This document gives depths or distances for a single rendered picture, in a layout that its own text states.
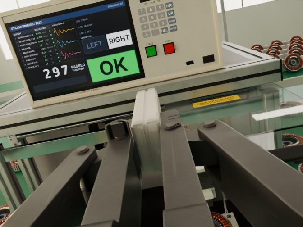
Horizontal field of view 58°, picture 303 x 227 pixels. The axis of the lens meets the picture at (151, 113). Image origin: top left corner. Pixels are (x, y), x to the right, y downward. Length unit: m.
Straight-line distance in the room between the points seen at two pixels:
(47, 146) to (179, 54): 0.35
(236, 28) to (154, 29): 6.61
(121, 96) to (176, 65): 0.14
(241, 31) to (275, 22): 0.83
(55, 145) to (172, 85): 0.29
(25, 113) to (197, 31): 0.40
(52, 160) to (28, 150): 0.19
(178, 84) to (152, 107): 0.42
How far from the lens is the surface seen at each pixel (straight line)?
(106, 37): 0.59
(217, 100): 0.57
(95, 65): 0.61
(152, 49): 0.58
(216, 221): 0.65
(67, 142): 0.64
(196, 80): 0.58
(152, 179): 0.84
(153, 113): 0.15
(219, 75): 0.59
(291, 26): 7.64
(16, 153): 0.69
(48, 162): 0.87
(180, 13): 0.59
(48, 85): 0.64
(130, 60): 0.59
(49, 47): 0.63
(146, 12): 0.59
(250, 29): 7.27
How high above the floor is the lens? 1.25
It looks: 19 degrees down
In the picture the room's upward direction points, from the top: 13 degrees counter-clockwise
